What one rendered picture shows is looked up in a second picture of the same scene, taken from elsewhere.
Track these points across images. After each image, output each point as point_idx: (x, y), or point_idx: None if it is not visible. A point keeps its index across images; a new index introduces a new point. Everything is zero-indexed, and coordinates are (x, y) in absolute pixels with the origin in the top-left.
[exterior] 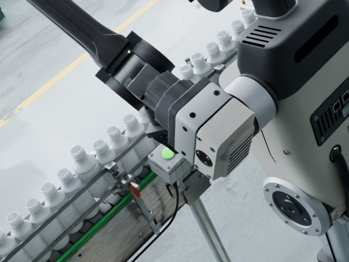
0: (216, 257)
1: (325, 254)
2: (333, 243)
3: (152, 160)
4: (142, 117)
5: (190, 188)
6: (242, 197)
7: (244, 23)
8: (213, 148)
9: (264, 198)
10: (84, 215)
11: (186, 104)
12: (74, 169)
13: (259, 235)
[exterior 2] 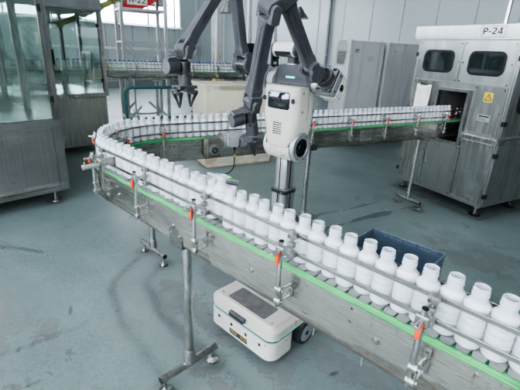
0: (191, 301)
1: (285, 188)
2: (291, 175)
3: (230, 179)
4: (189, 176)
5: None
6: (49, 375)
7: (131, 155)
8: (347, 80)
9: (66, 360)
10: None
11: None
12: (226, 189)
13: (103, 367)
